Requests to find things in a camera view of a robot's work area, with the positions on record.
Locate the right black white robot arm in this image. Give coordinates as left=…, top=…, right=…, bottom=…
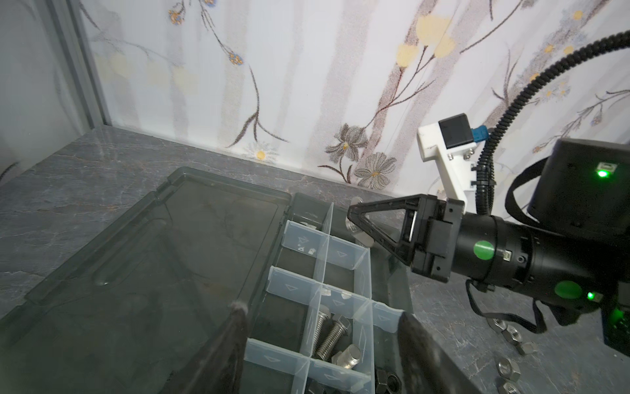
left=347, top=32, right=629, bottom=354

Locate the silver hex nut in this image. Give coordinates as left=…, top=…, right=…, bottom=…
left=497, top=380, right=521, bottom=394
left=487, top=318, right=507, bottom=333
left=496, top=357, right=522, bottom=382
left=502, top=324, right=523, bottom=346

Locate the black hex nut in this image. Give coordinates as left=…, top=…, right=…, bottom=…
left=375, top=369, right=402, bottom=394

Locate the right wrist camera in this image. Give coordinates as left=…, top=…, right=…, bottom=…
left=417, top=113, right=490, bottom=203

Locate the green compartment organizer box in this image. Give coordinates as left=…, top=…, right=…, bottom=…
left=1, top=167, right=410, bottom=393

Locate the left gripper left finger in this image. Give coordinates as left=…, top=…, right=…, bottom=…
left=162, top=301, right=249, bottom=393

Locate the silver wing nut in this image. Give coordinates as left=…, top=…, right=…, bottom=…
left=345, top=218, right=374, bottom=248

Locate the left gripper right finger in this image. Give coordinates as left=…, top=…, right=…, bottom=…
left=397, top=311, right=481, bottom=394

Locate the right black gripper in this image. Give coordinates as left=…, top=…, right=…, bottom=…
left=347, top=195, right=465, bottom=282

